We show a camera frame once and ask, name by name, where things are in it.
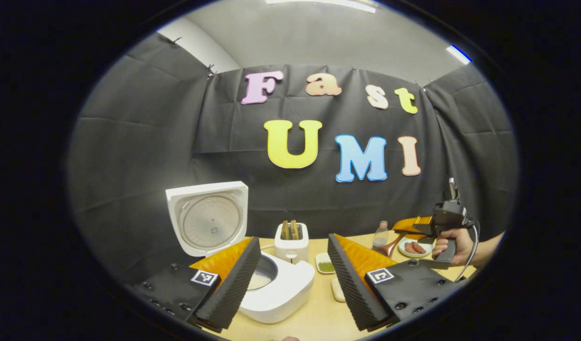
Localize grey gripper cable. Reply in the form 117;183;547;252
455;218;481;283

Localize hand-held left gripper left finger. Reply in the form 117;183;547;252
129;237;262;332

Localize cream rectangular tray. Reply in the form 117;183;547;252
330;276;347;303

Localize brown wooden spoon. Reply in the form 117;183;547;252
372;231;409;258

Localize pale green plate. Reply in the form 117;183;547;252
398;236;435;259

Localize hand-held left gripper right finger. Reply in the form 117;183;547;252
327;233;462;332

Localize black backdrop cloth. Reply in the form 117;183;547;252
68;32;518;285

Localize white rice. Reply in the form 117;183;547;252
248;270;272;290

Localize clear plastic bottle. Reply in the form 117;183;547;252
372;220;390;250

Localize small ceiling light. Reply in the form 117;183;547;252
445;45;472;65

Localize white toaster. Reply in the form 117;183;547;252
274;222;310;264

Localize white rice cooker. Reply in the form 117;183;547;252
166;181;316;324

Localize white divided dish with beans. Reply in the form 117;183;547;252
315;252;336;275

